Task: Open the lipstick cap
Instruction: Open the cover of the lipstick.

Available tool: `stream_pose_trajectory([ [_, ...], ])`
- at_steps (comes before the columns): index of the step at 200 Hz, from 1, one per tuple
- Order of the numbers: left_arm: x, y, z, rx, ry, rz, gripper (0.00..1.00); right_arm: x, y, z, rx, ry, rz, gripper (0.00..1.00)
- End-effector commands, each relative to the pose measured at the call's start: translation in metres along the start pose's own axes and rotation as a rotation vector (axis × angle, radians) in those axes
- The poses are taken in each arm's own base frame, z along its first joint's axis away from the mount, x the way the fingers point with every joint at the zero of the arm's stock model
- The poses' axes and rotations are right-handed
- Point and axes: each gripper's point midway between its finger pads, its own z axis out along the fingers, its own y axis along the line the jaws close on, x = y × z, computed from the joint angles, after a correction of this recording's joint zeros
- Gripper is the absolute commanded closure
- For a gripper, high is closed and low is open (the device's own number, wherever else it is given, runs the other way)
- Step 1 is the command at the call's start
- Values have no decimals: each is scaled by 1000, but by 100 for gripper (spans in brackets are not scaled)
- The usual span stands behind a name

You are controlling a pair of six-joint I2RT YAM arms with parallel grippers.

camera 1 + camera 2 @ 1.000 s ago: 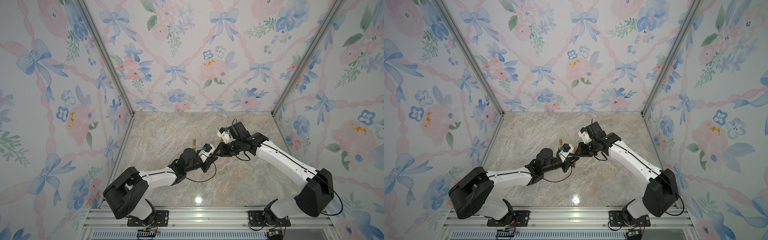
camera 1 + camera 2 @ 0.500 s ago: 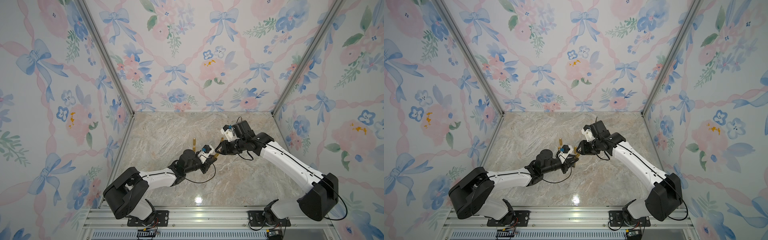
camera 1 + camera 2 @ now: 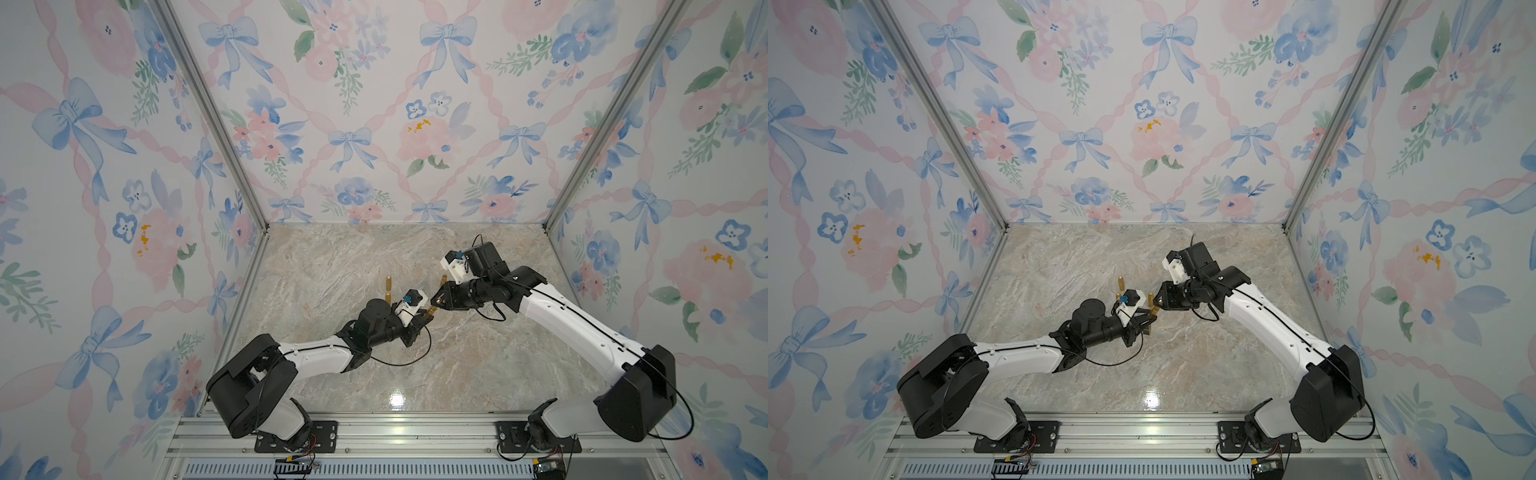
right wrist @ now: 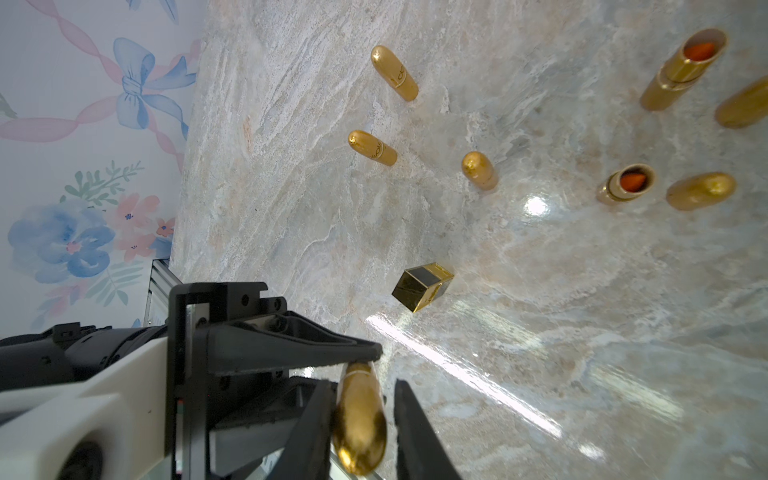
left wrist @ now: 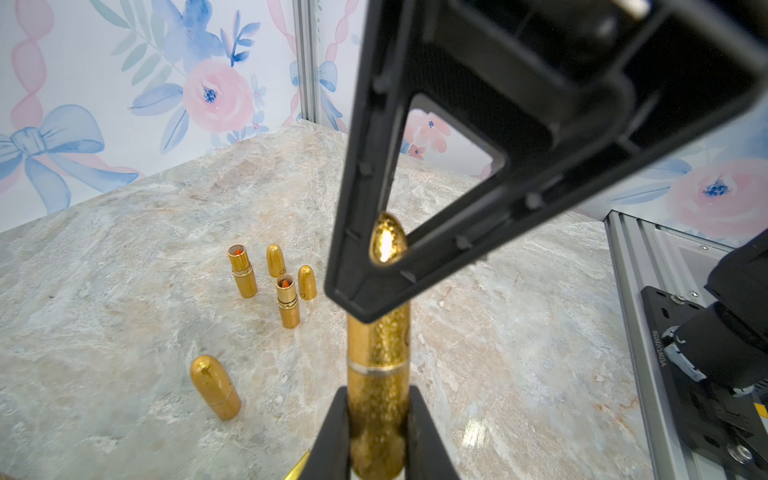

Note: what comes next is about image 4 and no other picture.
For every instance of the gold lipstick cap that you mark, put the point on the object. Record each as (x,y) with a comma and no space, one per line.
(744,108)
(701,191)

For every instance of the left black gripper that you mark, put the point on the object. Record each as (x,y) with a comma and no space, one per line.
(232,395)

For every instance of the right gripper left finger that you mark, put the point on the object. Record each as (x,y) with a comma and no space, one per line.
(306,455)

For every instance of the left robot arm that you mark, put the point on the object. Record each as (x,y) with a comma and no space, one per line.
(82,402)

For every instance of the square gold black lipstick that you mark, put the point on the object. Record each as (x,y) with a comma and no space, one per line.
(420,286)

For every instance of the aluminium rail frame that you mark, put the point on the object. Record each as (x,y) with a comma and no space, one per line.
(161,282)

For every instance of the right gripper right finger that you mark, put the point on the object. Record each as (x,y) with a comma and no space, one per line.
(420,454)

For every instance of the gold lipstick base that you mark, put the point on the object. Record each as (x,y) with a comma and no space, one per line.
(684,69)

